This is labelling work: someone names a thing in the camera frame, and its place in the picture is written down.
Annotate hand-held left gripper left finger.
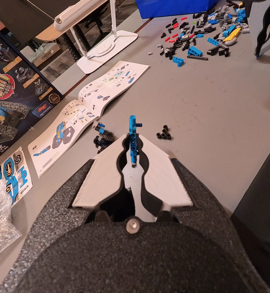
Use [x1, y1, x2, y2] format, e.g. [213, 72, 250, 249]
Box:
[72, 133, 131, 217]

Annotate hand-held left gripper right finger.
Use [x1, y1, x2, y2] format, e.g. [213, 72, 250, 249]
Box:
[137, 133, 194, 217]

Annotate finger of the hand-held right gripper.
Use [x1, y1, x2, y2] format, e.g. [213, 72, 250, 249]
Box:
[252, 0, 270, 58]

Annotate blue beam brick assembly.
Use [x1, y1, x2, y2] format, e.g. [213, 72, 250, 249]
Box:
[129, 115, 140, 163]

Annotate grey desk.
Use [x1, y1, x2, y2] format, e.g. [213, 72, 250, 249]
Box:
[0, 9, 270, 291]

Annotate small black blue gear assembly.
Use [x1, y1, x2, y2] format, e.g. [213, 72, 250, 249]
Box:
[93, 121, 114, 154]

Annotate pile of small brick parts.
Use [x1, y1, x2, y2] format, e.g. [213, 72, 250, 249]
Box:
[147, 0, 251, 61]

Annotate blue plastic bin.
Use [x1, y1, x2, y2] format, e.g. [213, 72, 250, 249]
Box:
[135, 0, 218, 19]

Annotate instruction booklet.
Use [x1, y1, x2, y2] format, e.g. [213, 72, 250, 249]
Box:
[28, 61, 151, 179]

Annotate blue sticker sheet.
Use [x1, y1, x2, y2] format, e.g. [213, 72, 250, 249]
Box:
[0, 146, 34, 208]

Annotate clear bag of parts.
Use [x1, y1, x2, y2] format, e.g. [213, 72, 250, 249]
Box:
[0, 179, 23, 262]

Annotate robot kit box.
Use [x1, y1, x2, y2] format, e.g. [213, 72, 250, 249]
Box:
[0, 30, 65, 166]

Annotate white folding stand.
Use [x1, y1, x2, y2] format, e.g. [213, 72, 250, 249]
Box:
[53, 0, 139, 74]

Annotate cardboard box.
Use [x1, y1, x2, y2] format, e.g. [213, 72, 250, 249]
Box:
[33, 42, 68, 67]

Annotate black partition panel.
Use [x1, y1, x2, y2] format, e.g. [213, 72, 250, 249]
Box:
[0, 0, 108, 44]

